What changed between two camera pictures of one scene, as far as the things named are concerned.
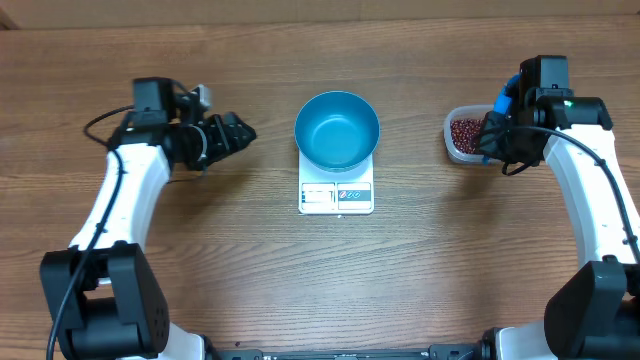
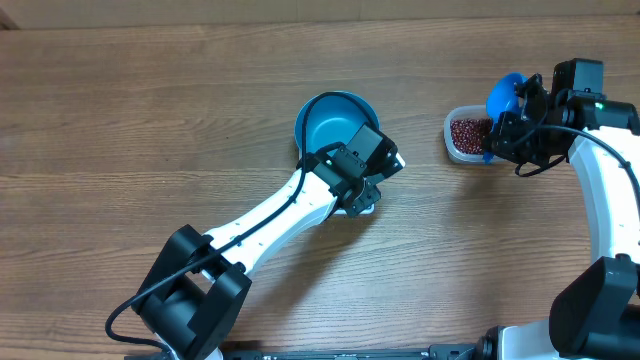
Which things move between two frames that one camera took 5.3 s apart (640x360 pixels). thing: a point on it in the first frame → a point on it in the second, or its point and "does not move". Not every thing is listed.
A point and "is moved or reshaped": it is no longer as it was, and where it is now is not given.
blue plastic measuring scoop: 503,100 is moved or reshaped
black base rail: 434,352 does not move
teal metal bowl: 337,131 does not move
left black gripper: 223,144 → 370,198
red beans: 465,134 does not move
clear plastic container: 461,133 does not move
